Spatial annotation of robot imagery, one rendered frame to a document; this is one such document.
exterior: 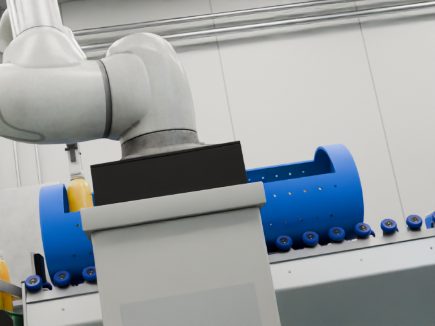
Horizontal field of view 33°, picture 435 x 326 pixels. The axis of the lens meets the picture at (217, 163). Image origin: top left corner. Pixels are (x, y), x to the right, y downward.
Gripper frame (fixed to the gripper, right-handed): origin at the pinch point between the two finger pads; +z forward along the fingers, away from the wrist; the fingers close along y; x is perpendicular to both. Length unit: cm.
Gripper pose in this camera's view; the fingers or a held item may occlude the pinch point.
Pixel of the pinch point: (74, 164)
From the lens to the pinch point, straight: 210.0
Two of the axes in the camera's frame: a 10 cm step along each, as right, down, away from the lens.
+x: -9.8, 1.5, -1.2
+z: 1.7, 9.6, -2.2
